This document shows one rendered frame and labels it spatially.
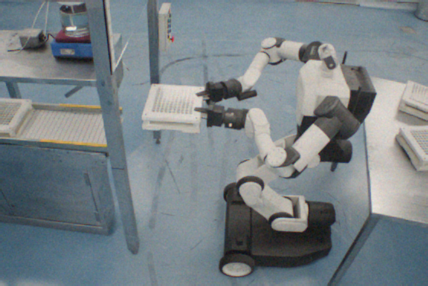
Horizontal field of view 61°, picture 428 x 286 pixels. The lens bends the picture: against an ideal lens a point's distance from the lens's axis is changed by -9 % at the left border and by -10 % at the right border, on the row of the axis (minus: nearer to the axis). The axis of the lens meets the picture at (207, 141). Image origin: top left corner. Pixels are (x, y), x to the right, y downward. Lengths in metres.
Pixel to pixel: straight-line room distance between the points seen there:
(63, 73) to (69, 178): 0.73
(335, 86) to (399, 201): 0.59
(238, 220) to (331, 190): 0.84
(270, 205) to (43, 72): 1.32
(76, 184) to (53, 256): 0.56
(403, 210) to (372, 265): 0.88
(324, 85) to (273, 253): 1.06
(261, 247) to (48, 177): 1.24
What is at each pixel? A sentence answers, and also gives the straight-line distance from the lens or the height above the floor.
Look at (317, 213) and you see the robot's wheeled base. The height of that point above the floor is 0.34.
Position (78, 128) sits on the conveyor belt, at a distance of 1.97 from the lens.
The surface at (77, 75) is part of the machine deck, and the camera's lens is 1.53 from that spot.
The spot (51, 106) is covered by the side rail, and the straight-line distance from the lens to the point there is 2.11.
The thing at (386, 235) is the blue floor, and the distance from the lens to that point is 2.78.
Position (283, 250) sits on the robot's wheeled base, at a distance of 2.27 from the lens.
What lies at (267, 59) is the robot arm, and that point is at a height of 1.07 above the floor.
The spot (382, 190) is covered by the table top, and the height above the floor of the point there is 0.83.
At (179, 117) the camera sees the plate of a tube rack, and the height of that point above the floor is 1.02.
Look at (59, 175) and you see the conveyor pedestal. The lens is 2.13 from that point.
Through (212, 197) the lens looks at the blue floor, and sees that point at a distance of 2.64.
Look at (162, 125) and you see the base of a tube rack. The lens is 1.67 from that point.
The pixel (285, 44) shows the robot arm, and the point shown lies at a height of 1.16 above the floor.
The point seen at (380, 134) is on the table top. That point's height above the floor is 0.83.
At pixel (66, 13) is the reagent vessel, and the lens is 1.58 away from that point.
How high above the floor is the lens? 2.06
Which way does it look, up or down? 43 degrees down
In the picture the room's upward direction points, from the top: 4 degrees clockwise
